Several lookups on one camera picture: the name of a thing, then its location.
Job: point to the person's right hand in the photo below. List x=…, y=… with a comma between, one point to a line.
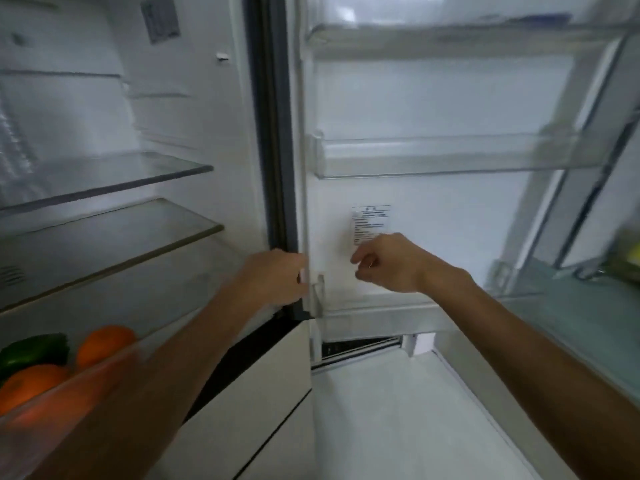
x=400, y=264

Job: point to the white freezer drawer front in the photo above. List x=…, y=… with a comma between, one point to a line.
x=287, y=444
x=250, y=409

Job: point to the grey printed label sticker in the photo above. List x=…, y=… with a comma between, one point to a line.
x=160, y=17

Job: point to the white shelf clip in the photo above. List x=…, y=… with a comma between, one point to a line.
x=222, y=57

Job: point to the metal faucet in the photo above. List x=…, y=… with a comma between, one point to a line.
x=590, y=270

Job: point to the green bell pepper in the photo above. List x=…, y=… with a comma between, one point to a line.
x=32, y=350

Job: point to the white printed label sticker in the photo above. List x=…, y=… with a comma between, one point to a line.
x=371, y=219

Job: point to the white refrigerator door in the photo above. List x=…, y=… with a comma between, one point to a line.
x=450, y=104

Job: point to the person's right forearm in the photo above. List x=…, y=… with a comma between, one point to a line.
x=540, y=374

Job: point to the glass refrigerator shelf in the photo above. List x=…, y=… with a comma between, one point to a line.
x=110, y=239
x=100, y=177

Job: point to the yellow-green item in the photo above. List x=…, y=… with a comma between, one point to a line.
x=629, y=257

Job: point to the person's right fingers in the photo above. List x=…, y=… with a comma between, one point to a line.
x=367, y=264

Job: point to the clear door bin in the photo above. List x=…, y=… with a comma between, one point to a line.
x=380, y=317
x=450, y=155
x=450, y=39

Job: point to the person's left fingers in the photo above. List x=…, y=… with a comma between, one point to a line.
x=303, y=274

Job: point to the orange fruit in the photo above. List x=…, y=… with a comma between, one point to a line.
x=102, y=344
x=30, y=387

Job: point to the person's left hand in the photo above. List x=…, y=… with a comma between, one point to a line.
x=272, y=277

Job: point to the white refrigerator body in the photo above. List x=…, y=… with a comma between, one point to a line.
x=200, y=124

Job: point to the person's left forearm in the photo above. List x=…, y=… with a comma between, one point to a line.
x=165, y=389

